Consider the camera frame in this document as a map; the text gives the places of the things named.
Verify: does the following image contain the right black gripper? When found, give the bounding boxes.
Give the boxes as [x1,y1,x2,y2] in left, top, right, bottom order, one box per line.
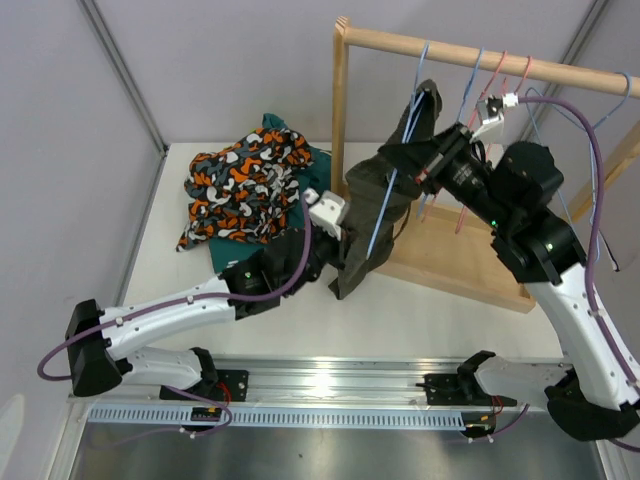
[379,122,514,232]

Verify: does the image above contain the olive grey shorts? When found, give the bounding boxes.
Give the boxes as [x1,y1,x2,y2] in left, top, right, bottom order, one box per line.
[329,79,442,300]

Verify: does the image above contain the camouflage patterned shorts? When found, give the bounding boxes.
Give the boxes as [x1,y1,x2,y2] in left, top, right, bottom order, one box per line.
[176,127,313,251]

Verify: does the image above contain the teal shorts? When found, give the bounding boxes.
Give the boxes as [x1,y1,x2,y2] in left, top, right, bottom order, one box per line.
[207,112,332,274]

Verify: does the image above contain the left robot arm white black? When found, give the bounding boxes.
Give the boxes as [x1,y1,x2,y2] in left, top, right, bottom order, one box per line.
[65,229,348,400]

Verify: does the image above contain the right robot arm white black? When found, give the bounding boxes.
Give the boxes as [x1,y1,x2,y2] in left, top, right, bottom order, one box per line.
[378,124,639,441]

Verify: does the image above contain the wooden clothes rack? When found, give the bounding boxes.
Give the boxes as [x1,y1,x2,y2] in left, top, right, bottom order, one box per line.
[331,16,639,313]

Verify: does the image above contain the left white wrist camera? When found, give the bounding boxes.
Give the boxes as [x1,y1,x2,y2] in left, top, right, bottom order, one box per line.
[303,188,349,241]

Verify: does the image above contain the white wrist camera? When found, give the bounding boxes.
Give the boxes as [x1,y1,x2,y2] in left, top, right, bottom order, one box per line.
[303,188,349,241]
[476,93,519,144]

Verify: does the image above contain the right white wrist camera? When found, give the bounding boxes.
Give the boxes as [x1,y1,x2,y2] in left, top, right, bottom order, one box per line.
[476,93,519,144]

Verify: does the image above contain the aluminium mounting rail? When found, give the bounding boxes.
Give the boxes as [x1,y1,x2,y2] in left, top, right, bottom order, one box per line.
[69,348,462,404]

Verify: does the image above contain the slotted cable duct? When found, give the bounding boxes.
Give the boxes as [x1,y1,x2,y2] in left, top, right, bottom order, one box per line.
[88,404,465,431]

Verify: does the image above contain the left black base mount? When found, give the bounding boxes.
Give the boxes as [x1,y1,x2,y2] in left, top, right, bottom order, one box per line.
[159,369,249,402]

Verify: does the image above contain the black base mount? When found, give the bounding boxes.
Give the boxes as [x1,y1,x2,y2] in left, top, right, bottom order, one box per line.
[415,350,496,407]
[159,369,249,402]

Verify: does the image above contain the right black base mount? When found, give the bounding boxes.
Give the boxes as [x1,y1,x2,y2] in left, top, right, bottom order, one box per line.
[415,350,496,407]

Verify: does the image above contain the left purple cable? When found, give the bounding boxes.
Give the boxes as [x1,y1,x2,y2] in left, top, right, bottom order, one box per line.
[37,197,314,384]

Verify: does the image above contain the purple cable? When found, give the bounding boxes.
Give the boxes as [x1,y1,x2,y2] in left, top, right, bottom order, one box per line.
[37,197,314,384]
[469,94,640,454]

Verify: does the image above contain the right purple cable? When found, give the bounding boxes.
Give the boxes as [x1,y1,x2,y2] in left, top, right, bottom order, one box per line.
[469,94,640,454]

